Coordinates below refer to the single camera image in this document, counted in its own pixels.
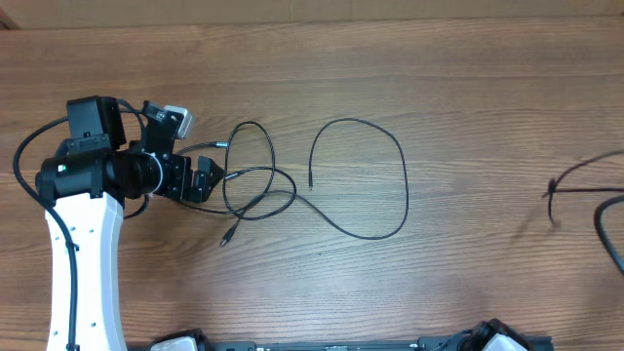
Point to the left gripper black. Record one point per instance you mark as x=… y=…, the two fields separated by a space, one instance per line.
x=200 y=190

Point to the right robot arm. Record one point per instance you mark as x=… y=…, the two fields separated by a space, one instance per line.
x=493 y=335

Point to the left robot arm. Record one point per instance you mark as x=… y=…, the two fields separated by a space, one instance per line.
x=85 y=187

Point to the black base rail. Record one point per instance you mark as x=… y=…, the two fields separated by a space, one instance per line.
x=196 y=340

